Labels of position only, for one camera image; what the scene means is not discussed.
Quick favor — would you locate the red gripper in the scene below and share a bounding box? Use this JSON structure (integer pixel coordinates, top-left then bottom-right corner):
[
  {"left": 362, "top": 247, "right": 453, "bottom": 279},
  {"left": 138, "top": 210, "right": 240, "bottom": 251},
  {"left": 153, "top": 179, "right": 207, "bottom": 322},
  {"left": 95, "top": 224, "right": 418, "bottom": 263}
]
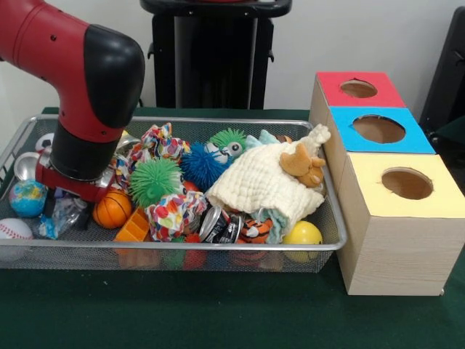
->
[{"left": 35, "top": 151, "right": 117, "bottom": 230}]

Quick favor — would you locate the clear plastic bottle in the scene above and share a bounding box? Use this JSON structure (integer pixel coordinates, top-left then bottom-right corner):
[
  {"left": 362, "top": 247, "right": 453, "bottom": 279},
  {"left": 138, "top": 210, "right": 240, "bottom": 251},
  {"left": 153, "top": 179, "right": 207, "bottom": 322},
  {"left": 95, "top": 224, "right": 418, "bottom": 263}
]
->
[{"left": 36, "top": 192, "right": 89, "bottom": 240}]

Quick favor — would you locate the orange toy building brick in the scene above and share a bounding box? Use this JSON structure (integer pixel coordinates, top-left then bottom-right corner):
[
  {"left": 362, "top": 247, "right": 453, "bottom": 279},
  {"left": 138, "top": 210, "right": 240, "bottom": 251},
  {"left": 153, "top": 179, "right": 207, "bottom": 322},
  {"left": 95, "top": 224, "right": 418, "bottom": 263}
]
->
[{"left": 115, "top": 207, "right": 152, "bottom": 243}]

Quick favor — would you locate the cream knitted cloth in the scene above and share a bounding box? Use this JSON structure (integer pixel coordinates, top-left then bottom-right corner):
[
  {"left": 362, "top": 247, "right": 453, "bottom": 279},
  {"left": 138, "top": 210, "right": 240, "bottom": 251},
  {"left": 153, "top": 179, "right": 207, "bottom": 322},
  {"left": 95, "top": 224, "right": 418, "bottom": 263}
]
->
[{"left": 206, "top": 123, "right": 332, "bottom": 234}]

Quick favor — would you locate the orange plush toy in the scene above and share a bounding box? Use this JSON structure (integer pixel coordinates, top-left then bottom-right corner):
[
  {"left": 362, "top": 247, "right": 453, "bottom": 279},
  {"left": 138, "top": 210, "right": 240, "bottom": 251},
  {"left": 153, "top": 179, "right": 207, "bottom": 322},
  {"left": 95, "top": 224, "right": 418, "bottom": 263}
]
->
[{"left": 278, "top": 142, "right": 327, "bottom": 187}]

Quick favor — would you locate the silver mesh bin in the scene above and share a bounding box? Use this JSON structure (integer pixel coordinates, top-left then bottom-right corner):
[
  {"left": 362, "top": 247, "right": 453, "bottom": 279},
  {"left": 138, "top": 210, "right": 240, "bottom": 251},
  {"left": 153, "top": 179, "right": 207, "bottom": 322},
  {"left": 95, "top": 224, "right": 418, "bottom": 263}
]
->
[{"left": 0, "top": 115, "right": 349, "bottom": 273}]

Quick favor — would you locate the wooden box with three holes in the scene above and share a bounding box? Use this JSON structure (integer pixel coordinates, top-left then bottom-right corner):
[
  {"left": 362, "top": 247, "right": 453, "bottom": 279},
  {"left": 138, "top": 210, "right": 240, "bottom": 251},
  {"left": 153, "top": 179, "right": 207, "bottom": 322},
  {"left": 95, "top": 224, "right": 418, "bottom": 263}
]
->
[{"left": 309, "top": 71, "right": 465, "bottom": 297}]

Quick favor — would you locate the small globe ball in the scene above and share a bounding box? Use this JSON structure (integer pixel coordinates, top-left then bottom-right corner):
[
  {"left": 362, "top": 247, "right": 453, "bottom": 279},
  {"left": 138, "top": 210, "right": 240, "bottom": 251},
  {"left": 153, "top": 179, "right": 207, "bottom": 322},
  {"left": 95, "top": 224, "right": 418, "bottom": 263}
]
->
[{"left": 9, "top": 180, "right": 48, "bottom": 219}]

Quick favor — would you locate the small orange basketball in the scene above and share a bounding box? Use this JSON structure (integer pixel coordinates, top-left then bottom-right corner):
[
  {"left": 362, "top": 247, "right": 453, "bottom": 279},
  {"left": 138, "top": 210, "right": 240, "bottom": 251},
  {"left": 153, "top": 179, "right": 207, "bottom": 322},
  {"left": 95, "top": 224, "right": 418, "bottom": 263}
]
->
[{"left": 92, "top": 189, "right": 134, "bottom": 230}]

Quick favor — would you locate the white baseball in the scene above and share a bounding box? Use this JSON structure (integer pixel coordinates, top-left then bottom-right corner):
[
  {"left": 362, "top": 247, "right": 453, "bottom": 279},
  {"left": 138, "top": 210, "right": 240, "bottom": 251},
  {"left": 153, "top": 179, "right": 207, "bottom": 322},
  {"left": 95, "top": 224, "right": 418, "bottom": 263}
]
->
[{"left": 0, "top": 217, "right": 34, "bottom": 262}]

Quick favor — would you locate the small green spiky ball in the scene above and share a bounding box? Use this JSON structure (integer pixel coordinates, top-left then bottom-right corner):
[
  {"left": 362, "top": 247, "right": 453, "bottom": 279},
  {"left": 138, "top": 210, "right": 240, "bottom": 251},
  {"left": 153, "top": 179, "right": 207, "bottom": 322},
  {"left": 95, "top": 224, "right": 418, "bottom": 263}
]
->
[{"left": 129, "top": 158, "right": 185, "bottom": 209}]

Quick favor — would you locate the large blue spiky ball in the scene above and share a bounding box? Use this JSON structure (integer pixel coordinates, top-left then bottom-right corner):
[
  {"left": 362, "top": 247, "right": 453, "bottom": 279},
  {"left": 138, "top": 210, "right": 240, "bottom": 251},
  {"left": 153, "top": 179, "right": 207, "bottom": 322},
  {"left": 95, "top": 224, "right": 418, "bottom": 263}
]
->
[{"left": 179, "top": 142, "right": 233, "bottom": 190}]

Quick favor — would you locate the green spiky toy with eyes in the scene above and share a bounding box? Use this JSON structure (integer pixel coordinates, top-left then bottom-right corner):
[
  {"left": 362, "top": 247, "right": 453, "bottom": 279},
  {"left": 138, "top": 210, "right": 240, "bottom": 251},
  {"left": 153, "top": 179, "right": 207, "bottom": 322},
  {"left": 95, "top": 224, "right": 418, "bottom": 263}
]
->
[{"left": 209, "top": 127, "right": 248, "bottom": 159}]

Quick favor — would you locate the dark green table cloth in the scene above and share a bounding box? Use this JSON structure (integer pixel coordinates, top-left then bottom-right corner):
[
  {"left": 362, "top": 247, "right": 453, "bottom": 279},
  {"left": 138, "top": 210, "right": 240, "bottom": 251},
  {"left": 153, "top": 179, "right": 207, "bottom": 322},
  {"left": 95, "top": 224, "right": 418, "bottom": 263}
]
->
[{"left": 0, "top": 106, "right": 465, "bottom": 349}]

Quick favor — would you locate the yellow smooth ball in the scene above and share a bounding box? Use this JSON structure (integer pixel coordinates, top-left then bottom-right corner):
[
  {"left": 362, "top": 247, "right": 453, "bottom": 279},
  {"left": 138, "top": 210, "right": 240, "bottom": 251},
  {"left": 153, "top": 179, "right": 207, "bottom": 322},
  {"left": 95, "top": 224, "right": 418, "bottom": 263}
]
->
[{"left": 283, "top": 220, "right": 323, "bottom": 262}]

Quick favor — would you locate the green covered side table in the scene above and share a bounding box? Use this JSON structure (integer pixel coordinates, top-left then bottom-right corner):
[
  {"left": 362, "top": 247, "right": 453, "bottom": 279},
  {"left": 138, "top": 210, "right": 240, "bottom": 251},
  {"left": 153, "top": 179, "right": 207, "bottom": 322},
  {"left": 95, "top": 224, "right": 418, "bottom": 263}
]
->
[{"left": 430, "top": 116, "right": 465, "bottom": 148}]

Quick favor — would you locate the black stand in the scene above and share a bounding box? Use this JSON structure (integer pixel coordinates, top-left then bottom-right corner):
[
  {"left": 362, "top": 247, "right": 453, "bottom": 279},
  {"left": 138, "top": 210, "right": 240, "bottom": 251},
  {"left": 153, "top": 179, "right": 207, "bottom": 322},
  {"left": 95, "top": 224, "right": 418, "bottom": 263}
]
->
[{"left": 417, "top": 6, "right": 465, "bottom": 127}]

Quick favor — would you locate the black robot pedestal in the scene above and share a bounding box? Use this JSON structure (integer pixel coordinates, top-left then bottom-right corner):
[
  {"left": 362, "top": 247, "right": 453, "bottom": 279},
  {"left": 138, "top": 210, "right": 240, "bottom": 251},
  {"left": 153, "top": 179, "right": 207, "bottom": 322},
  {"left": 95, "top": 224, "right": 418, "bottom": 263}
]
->
[{"left": 139, "top": 0, "right": 294, "bottom": 110}]

